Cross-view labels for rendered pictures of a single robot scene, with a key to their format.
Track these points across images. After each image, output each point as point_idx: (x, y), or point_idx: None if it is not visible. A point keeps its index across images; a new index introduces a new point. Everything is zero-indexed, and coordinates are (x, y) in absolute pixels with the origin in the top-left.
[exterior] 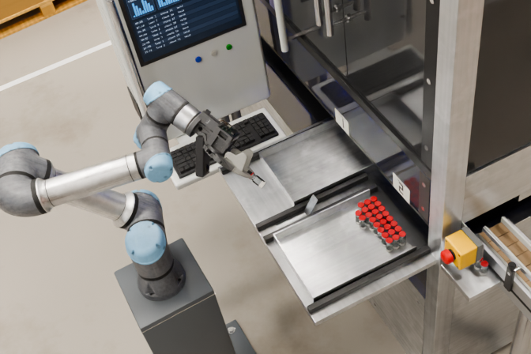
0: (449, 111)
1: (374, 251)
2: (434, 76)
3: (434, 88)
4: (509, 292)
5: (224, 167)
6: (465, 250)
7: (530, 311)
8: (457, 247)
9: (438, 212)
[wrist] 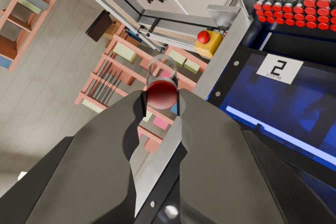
0: (142, 176)
1: None
2: (145, 207)
3: (151, 196)
4: (213, 23)
5: (25, 178)
6: (196, 50)
7: (196, 24)
8: (198, 49)
9: (209, 72)
